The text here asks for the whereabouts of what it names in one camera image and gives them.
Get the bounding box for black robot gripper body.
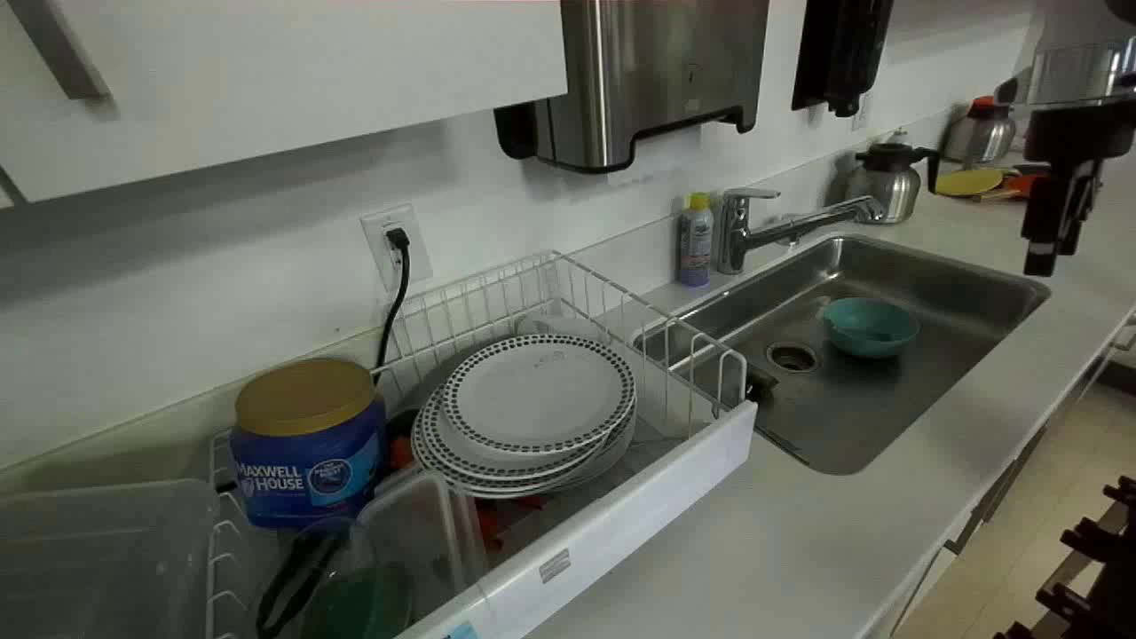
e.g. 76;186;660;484
1021;104;1136;276

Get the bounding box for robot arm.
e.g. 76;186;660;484
1021;0;1136;276

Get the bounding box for teal bowl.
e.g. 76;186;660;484
821;297;918;360

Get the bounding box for white plate with dotted rim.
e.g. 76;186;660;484
440;335;635;456

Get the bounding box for green bowl in rack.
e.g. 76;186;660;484
300;566;410;639

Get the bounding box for steel kettle red lid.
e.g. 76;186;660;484
940;96;1016;168

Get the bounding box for chrome sink faucet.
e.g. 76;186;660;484
718;189;880;273

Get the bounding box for stainless steel sink basin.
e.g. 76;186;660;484
631;233;1046;475

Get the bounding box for sink drain strainer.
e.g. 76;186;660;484
771;343;816;369

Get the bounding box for spray can with yellow cap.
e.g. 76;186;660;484
676;191;714;286

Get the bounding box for steel paper towel dispenser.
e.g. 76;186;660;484
493;0;771;174

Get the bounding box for lower stacked dotted plates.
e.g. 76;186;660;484
410;395;635;499

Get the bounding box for clear plastic tub in rack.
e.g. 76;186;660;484
350;464;487;609

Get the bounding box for blue coffee can yellow lid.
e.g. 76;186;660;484
226;360;386;529

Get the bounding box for white upper cabinet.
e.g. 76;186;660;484
0;0;567;207

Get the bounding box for clear plastic container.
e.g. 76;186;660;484
0;478;221;639

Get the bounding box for black wall dispenser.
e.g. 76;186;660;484
792;0;893;117

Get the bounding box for white wire dish rack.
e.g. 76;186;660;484
201;253;754;639

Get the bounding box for black power cord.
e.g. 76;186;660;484
368;226;414;374

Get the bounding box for white wall outlet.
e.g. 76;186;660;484
363;207;431;290

